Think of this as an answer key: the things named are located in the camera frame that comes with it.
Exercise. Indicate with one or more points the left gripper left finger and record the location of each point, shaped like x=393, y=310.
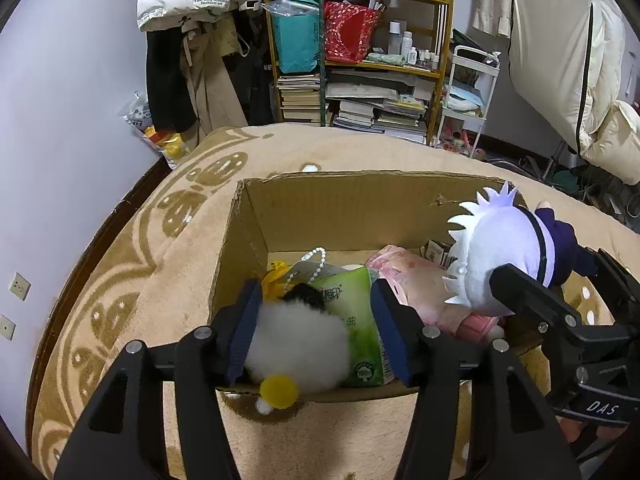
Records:
x=120, y=433

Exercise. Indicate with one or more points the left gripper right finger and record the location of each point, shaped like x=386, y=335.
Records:
x=514, y=434

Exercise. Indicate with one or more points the purple haired plush doll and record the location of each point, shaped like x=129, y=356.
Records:
x=494, y=231

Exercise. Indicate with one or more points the pink tissue pack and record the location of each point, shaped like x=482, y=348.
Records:
x=418, y=283

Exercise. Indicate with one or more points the small black carton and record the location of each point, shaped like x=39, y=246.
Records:
x=438, y=253

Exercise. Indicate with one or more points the white fluffy pompom plush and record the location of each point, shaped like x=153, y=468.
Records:
x=298, y=348

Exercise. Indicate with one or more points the green tissue pack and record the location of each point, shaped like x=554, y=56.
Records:
x=347, y=295

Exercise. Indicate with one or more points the yellow plush pouch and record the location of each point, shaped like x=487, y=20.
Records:
x=274, y=281

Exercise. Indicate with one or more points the beige patterned carpet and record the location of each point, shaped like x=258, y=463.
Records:
x=155, y=281

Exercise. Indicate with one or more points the open cardboard box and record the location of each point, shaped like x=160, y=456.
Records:
x=350, y=214

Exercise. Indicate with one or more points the snack bag on floor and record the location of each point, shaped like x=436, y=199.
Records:
x=170, y=145

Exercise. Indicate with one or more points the cream office chair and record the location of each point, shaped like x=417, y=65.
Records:
x=566, y=60

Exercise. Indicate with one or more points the white utility cart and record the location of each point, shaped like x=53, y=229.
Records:
x=469, y=89

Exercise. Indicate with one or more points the stack of books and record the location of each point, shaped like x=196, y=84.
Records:
x=299, y=97

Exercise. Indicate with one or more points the beige trench coat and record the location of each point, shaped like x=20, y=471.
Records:
x=210, y=87

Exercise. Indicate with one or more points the red gift bag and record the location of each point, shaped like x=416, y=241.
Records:
x=348, y=29

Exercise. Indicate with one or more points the wooden bookshelf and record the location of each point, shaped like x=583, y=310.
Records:
x=370, y=65

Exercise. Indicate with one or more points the teal shopping bag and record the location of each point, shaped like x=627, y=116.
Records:
x=296, y=34

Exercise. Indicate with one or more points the white wall socket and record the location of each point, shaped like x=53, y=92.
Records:
x=19, y=286

